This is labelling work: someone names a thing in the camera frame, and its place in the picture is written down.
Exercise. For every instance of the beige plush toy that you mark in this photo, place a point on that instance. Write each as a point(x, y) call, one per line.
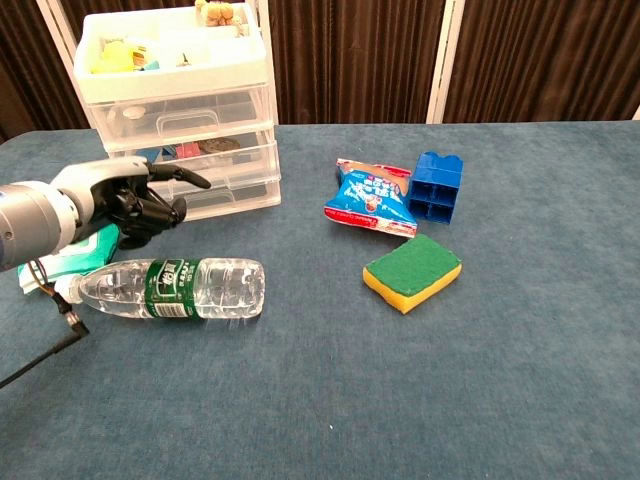
point(217, 12)

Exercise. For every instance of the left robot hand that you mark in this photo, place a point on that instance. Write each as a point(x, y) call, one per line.
point(130, 200)

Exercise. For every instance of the green wet wipes pack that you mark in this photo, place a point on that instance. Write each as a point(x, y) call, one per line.
point(95, 250)

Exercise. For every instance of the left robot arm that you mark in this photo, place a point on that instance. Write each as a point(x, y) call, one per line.
point(30, 225)

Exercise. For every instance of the clear drawer with white knob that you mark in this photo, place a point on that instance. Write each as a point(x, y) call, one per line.
point(235, 107)

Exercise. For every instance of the clear water bottle green label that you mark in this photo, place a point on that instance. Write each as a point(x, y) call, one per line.
point(170, 290)

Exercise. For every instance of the yellow green scrubbing sponge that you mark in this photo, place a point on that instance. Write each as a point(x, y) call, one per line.
point(412, 265)

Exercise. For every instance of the white plastic drawer unit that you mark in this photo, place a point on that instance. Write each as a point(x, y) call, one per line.
point(175, 75)

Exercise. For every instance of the blue red snack bag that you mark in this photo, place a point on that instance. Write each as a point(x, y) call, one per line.
point(370, 197)

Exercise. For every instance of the blue plastic building block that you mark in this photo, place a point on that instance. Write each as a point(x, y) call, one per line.
point(435, 175)

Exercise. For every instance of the clear empty drawer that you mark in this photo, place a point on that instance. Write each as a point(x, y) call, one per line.
point(250, 197)

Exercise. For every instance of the yellow plastic toy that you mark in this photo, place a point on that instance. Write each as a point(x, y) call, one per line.
point(115, 55)

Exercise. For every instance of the clear drawer with small items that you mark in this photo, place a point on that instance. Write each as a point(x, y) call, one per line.
point(250, 157)

